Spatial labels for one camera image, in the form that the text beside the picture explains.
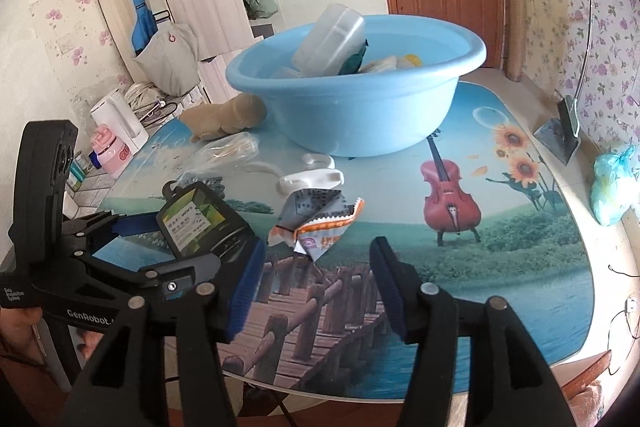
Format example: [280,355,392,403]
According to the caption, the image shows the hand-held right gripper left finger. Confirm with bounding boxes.
[65,234,267,427]

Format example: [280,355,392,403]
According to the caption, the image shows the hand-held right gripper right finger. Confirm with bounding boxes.
[369,236,576,427]

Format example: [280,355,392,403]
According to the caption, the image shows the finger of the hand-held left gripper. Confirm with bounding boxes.
[62,212,168,254]
[75,247,223,327]

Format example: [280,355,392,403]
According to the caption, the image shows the black packet with green label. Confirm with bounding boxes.
[156,181,257,260]

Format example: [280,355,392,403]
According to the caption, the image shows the orange and white snack packet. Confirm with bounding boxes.
[268,188,365,262]

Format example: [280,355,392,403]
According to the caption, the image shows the light blue plastic basin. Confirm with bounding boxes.
[226,14,487,158]

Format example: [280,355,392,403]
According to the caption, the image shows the cream tissue pack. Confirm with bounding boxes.
[357,54,401,75]

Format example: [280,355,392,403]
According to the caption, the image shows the dark green snack packet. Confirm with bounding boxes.
[337,38,370,75]

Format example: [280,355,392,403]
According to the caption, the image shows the clear plastic storage box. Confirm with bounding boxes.
[291,3,366,76]

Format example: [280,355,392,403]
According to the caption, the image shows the landscape printed desktop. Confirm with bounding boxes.
[95,74,596,403]

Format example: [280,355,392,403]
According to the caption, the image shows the person's left hand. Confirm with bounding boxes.
[0,307,103,365]

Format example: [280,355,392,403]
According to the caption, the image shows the small green bottle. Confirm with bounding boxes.
[70,157,91,192]

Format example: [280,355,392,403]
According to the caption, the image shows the pink water bottle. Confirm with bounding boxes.
[89,125,132,179]

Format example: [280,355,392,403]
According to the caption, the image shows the white electric kettle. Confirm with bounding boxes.
[90,89,150,148]

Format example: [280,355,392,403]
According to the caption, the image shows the clear plastic bag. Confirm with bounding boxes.
[177,132,260,182]

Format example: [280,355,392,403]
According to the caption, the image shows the white plastic strip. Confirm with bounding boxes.
[243,161,281,178]

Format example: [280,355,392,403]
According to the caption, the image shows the white plastic hook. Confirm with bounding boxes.
[301,152,335,170]
[276,167,346,198]

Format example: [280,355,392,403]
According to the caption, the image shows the tan plush cloth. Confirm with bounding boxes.
[179,93,268,142]

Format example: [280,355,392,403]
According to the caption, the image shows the grey fabric bag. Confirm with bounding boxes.
[132,22,202,96]

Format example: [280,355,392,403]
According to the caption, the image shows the white wooden wardrobe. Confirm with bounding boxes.
[80,0,251,102]

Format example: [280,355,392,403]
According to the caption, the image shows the light blue plastic bag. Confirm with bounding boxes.
[590,146,637,228]

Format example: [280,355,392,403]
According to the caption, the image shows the white rope coil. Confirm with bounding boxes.
[124,82,166,110]

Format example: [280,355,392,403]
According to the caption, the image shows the grey dustpan with long handle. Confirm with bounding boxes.
[533,0,596,165]

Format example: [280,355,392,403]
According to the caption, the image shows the white plug with cable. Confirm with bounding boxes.
[607,264,640,358]

